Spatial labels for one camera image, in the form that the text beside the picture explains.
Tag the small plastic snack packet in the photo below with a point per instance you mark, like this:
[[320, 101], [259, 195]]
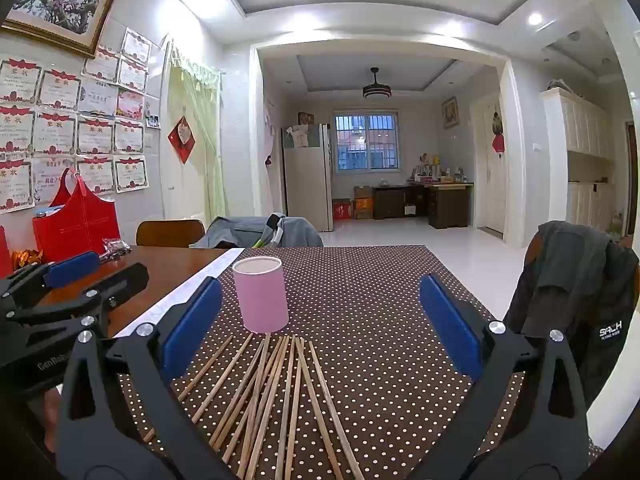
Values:
[[115, 247]]

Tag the white underlay cloth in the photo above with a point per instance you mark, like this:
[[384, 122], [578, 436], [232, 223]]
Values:
[[190, 280]]

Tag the dark wooden desk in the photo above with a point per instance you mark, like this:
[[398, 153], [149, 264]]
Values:
[[447, 205]]

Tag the brown door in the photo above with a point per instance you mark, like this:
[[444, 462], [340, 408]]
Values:
[[634, 170]]

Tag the orange cardboard box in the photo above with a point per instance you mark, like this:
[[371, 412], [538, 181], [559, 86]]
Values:
[[363, 207]]

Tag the brown polka-dot tablecloth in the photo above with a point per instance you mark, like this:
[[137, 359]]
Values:
[[350, 285]]

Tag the red hanging door ornament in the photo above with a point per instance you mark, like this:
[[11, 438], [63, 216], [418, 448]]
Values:
[[497, 132]]

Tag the dark grey jacket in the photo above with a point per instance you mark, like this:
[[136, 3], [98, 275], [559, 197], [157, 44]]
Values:
[[565, 280]]

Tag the red gift bag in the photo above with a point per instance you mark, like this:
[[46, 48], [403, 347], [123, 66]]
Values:
[[75, 230]]

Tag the framed flower painting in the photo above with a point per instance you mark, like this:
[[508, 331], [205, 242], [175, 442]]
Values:
[[55, 0]]

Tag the dark ceiling fan lamp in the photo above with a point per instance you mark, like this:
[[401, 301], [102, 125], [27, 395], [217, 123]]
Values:
[[376, 91]]

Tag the pale green curtain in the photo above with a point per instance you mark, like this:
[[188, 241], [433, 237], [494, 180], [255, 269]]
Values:
[[200, 110]]

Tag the red diamond wall decoration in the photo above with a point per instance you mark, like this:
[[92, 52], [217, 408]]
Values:
[[181, 137]]

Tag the red cardboard box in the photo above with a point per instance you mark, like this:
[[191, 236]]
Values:
[[342, 209]]

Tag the barred window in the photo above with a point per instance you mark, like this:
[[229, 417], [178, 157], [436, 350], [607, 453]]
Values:
[[367, 142]]

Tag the pink cup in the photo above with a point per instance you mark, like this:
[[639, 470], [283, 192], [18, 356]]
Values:
[[260, 300]]

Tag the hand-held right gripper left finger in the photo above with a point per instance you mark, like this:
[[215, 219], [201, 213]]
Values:
[[192, 327]]

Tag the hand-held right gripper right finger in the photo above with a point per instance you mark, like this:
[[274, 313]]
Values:
[[450, 322]]

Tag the light grey cloth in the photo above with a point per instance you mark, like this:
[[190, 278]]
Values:
[[235, 232]]

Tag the white wall cabinet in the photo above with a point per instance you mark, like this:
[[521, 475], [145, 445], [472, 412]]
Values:
[[585, 130]]

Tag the small wall photo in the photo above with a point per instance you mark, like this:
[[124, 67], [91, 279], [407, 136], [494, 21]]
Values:
[[152, 121]]

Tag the clutter of bottles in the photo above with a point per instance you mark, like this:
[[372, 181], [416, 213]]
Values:
[[435, 172]]

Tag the pile of wooden chopsticks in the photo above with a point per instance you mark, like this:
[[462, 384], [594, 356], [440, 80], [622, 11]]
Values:
[[280, 360]]

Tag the white refrigerator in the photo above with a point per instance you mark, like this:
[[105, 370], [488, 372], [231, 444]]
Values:
[[305, 185]]

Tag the wall of award certificates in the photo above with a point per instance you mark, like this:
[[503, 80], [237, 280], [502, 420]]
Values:
[[55, 90]]

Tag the gold foil wrappers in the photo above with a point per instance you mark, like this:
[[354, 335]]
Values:
[[27, 257]]

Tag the small framed wall picture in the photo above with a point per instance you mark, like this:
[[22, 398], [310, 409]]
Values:
[[450, 112]]

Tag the white door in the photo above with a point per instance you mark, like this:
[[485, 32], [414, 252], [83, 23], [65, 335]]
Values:
[[487, 185]]

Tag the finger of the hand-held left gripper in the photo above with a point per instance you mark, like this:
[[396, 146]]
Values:
[[70, 267], [120, 280]]

